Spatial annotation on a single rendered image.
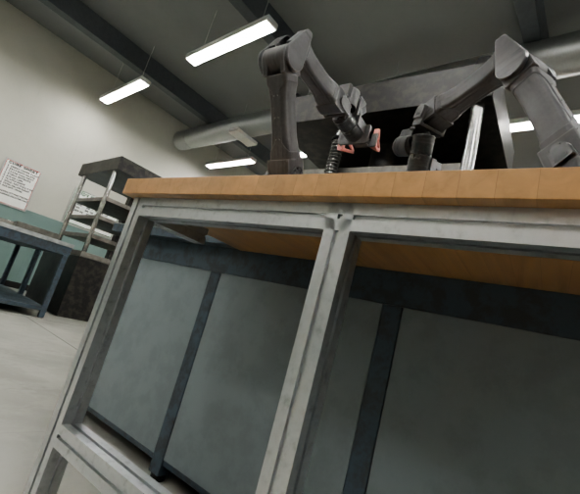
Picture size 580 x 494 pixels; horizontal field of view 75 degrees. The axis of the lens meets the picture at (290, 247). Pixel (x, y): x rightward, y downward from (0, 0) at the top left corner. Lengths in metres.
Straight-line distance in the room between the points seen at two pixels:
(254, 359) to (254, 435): 0.20
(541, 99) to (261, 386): 0.92
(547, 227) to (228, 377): 0.94
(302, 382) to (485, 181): 0.35
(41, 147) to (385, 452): 7.52
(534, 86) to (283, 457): 0.76
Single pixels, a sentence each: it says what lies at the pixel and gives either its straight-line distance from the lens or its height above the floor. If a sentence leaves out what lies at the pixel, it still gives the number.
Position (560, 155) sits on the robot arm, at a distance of 0.72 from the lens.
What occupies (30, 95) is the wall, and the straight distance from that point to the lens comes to 8.07.
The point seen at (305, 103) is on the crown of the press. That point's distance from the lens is 2.58.
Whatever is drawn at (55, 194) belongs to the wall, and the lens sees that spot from 7.92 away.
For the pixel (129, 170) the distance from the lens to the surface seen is 5.33.
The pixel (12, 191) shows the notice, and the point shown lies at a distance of 7.74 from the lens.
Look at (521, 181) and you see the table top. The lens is 0.51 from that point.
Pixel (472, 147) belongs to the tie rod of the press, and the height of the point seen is 1.56.
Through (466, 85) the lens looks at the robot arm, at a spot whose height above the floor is 1.19.
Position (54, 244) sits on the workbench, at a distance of 4.58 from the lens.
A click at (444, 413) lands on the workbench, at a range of 0.92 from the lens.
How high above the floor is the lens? 0.55
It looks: 12 degrees up
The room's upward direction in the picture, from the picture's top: 15 degrees clockwise
